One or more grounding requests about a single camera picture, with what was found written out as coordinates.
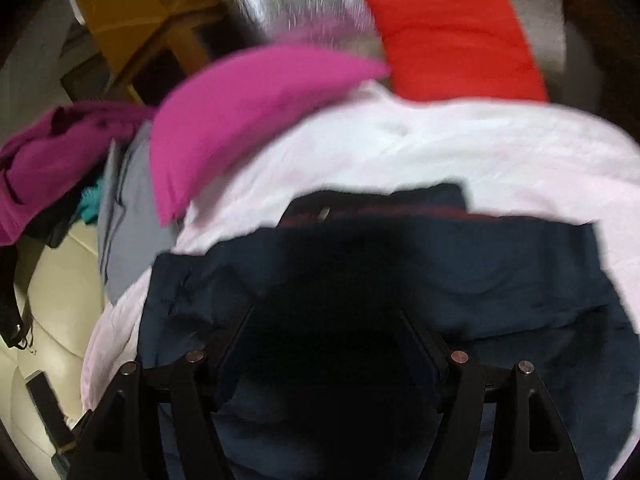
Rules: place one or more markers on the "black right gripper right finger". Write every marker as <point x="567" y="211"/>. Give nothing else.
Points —
<point x="529" y="439"/>

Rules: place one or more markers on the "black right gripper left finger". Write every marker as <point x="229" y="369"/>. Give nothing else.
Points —
<point x="157" y="423"/>

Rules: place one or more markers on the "navy blue padded jacket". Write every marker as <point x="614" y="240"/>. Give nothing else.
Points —
<point x="330" y="384"/>

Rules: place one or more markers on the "cream leather sofa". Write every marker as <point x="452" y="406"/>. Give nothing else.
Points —
<point x="66" y="298"/>

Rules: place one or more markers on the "grey garment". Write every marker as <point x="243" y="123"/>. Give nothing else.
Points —
<point x="129" y="232"/>

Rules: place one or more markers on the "white fleece blanket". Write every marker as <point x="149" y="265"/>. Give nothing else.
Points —
<point x="545" y="160"/>

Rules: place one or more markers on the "purple garment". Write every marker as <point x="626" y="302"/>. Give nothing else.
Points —
<point x="43" y="162"/>

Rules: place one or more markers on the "magenta pillow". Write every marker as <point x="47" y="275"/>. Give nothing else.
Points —
<point x="234" y="106"/>

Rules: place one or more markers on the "red pillow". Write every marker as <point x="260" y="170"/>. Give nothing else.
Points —
<point x="440" y="50"/>

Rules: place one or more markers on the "brown cardboard box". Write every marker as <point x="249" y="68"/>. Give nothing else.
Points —
<point x="150" y="46"/>

